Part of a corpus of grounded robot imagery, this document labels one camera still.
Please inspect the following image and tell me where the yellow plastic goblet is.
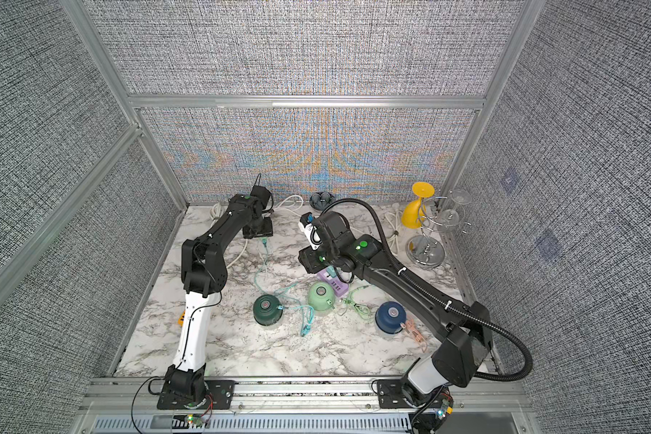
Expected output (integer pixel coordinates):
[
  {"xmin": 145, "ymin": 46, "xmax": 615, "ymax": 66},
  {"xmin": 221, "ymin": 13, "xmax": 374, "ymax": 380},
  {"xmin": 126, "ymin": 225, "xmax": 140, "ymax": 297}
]
[{"xmin": 401, "ymin": 182, "xmax": 435, "ymax": 229}]

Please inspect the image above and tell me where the white power cord left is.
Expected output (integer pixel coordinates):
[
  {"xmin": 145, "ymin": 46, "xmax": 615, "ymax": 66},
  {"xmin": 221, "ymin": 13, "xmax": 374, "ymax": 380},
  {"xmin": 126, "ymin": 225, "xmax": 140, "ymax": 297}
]
[{"xmin": 210, "ymin": 203, "xmax": 248, "ymax": 269}]

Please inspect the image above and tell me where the teal charging cable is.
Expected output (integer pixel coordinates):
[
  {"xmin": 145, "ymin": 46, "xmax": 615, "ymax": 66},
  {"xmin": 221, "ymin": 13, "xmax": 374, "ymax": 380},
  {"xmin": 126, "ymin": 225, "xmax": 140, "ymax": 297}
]
[{"xmin": 253, "ymin": 237, "xmax": 316, "ymax": 337}]

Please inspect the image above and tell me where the dark green meat grinder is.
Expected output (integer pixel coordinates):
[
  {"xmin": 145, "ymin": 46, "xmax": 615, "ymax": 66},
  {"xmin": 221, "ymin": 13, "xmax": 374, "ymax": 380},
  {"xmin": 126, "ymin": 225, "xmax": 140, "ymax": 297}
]
[{"xmin": 252, "ymin": 294, "xmax": 283, "ymax": 327}]

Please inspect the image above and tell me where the navy blue meat grinder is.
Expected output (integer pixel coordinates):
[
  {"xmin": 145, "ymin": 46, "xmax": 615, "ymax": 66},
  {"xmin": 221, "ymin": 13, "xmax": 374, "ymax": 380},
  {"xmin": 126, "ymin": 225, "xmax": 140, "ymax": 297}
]
[{"xmin": 374, "ymin": 301, "xmax": 407, "ymax": 336}]

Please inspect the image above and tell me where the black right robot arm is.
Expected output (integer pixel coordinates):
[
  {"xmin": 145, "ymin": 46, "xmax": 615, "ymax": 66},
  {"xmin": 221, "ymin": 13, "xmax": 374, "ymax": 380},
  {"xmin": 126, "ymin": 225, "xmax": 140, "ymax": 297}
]
[{"xmin": 298, "ymin": 199, "xmax": 533, "ymax": 408}]

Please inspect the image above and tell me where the light green meat grinder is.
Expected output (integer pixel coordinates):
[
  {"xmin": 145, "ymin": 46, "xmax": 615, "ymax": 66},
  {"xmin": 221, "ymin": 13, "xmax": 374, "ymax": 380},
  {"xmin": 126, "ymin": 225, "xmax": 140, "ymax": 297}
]
[{"xmin": 307, "ymin": 281, "xmax": 336, "ymax": 316}]

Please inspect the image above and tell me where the clear wine glass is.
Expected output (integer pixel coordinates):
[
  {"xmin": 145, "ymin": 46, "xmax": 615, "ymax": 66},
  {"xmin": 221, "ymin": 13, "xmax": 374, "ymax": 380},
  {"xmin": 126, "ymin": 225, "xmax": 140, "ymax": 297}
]
[{"xmin": 438, "ymin": 209, "xmax": 461, "ymax": 231}]

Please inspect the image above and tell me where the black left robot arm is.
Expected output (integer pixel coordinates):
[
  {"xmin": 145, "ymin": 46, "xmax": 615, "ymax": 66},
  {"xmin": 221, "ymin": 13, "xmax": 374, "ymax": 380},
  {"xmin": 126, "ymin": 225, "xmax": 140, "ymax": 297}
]
[{"xmin": 157, "ymin": 184, "xmax": 273, "ymax": 410}]

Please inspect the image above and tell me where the chrome wire glass rack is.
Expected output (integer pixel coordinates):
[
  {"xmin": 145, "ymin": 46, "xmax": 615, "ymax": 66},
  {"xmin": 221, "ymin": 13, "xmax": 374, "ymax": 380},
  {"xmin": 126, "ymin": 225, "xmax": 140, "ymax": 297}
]
[{"xmin": 406, "ymin": 189, "xmax": 475, "ymax": 269}]

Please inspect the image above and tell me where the black grinder blade lid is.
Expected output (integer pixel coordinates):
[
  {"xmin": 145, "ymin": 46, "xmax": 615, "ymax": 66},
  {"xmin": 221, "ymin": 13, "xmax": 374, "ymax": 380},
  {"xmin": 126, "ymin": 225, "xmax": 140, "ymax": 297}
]
[{"xmin": 309, "ymin": 192, "xmax": 336, "ymax": 212}]

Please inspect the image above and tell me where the purple power strip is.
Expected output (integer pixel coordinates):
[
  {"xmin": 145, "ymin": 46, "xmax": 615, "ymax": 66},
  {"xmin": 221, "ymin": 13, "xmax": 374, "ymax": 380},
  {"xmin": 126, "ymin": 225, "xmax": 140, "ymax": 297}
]
[{"xmin": 316, "ymin": 269, "xmax": 349, "ymax": 298}]

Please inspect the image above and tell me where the white power cord middle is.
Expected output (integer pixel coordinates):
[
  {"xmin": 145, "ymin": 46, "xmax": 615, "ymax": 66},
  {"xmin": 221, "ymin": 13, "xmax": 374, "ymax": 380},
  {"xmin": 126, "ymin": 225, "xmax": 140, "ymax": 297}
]
[{"xmin": 273, "ymin": 194, "xmax": 305, "ymax": 215}]

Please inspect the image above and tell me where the light green charging cable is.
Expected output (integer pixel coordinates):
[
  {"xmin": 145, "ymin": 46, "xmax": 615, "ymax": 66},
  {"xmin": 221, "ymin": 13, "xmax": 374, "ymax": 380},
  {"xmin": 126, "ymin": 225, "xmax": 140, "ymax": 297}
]
[{"xmin": 335, "ymin": 284, "xmax": 375, "ymax": 321}]

